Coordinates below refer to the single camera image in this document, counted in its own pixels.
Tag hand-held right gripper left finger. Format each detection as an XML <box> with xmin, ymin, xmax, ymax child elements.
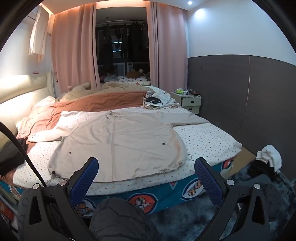
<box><xmin>23</xmin><ymin>157</ymin><xmax>100</xmax><ymax>241</ymax></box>

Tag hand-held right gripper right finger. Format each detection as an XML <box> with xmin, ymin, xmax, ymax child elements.
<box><xmin>194</xmin><ymin>158</ymin><xmax>275</xmax><ymax>241</ymax></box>

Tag beige zip jacket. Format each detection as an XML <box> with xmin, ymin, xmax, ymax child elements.
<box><xmin>29</xmin><ymin>110</ymin><xmax>211</xmax><ymax>183</ymax></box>

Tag dark clothes pile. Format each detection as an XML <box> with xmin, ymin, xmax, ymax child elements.
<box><xmin>0</xmin><ymin>137</ymin><xmax>29</xmax><ymax>179</ymax></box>

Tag blue cartoon print bed cover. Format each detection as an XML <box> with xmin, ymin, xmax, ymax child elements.
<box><xmin>0</xmin><ymin>156</ymin><xmax>237</xmax><ymax>217</ymax></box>

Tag flat cardboard sheet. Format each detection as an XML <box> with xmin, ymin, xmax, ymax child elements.
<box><xmin>221</xmin><ymin>146</ymin><xmax>258</xmax><ymax>180</ymax></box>

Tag floral print bed sheet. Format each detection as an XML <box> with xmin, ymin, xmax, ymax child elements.
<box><xmin>13</xmin><ymin>107</ymin><xmax>242</xmax><ymax>196</ymax></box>

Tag grey shaggy rug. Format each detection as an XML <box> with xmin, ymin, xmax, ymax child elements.
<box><xmin>143</xmin><ymin>162</ymin><xmax>295</xmax><ymax>241</ymax></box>

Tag person's grey trouser leg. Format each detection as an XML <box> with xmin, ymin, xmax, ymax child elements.
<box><xmin>89</xmin><ymin>198</ymin><xmax>162</xmax><ymax>241</ymax></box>

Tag black cloth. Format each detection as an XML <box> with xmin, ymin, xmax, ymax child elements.
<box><xmin>250</xmin><ymin>159</ymin><xmax>277</xmax><ymax>179</ymax></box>

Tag white cloth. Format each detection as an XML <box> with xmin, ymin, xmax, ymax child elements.
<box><xmin>255</xmin><ymin>145</ymin><xmax>283</xmax><ymax>173</ymax></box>

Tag orange blanket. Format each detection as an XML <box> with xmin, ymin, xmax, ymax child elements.
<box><xmin>16</xmin><ymin>90</ymin><xmax>151</xmax><ymax>139</ymax></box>

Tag cream nightstand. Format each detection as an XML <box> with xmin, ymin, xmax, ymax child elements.
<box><xmin>171</xmin><ymin>91</ymin><xmax>202</xmax><ymax>114</ymax></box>

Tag white pillow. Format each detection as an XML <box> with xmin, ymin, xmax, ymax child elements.
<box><xmin>30</xmin><ymin>95</ymin><xmax>56</xmax><ymax>112</ymax></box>

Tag beige plush toy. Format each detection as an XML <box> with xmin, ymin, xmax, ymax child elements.
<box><xmin>55</xmin><ymin>82</ymin><xmax>94</xmax><ymax>101</ymax></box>

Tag beige comforter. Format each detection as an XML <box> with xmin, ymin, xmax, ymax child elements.
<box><xmin>100</xmin><ymin>81</ymin><xmax>154</xmax><ymax>93</ymax></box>

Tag cream padded headboard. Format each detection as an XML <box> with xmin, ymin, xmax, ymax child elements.
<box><xmin>0</xmin><ymin>71</ymin><xmax>56</xmax><ymax>135</ymax></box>

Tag pink curtain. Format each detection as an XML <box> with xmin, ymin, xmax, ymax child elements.
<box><xmin>147</xmin><ymin>1</ymin><xmax>188</xmax><ymax>93</ymax></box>
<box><xmin>51</xmin><ymin>3</ymin><xmax>104</xmax><ymax>98</ymax></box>

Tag dark window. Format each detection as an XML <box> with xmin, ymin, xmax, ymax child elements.
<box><xmin>95</xmin><ymin>8</ymin><xmax>152</xmax><ymax>85</ymax></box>

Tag white hanging garment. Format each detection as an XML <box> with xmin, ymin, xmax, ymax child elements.
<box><xmin>28</xmin><ymin>6</ymin><xmax>50</xmax><ymax>62</ymax></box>

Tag black cable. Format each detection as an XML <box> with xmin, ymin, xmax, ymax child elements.
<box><xmin>0</xmin><ymin>122</ymin><xmax>47</xmax><ymax>187</ymax></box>

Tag tangle of cables and chargers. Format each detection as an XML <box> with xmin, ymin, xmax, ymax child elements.
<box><xmin>143</xmin><ymin>86</ymin><xmax>181</xmax><ymax>109</ymax></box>

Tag black charger cables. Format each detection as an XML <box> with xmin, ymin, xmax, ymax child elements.
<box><xmin>143</xmin><ymin>93</ymin><xmax>164</xmax><ymax>107</ymax></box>

